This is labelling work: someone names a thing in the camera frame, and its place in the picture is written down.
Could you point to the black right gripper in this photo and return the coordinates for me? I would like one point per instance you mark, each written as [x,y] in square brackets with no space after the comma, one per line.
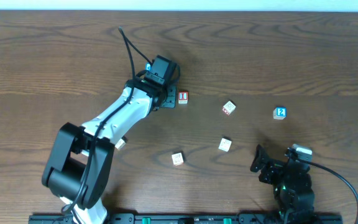
[266,168]

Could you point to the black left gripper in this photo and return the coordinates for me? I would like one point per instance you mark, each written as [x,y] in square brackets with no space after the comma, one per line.
[170,97]

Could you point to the red letter I block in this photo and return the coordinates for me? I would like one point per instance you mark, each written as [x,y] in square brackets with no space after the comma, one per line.
[183,97]

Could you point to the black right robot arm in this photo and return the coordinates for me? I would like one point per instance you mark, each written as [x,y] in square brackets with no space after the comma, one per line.
[294,201]

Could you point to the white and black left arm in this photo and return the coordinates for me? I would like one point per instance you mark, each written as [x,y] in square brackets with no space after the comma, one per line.
[79,164]

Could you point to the plain wooden block right centre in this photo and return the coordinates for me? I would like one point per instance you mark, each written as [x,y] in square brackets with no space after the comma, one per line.
[225,144]

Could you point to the plain wooden block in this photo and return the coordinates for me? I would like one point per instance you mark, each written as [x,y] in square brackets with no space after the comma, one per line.
[177,159]
[121,143]
[225,144]

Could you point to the blue letter P block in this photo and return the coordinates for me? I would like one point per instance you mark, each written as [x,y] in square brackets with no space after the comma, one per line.
[148,66]

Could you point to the blue number 2 block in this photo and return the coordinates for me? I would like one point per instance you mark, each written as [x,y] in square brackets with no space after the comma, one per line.
[280,113]

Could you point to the plain wooden block bottom centre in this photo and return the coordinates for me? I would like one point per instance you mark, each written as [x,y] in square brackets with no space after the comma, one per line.
[177,159]

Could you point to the red edged tilted wooden block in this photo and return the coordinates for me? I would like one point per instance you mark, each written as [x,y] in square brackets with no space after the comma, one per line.
[229,107]

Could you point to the plain wooden block left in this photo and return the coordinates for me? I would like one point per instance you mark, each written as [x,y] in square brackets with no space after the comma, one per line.
[121,143]

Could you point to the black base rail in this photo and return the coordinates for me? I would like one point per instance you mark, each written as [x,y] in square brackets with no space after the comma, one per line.
[242,218]

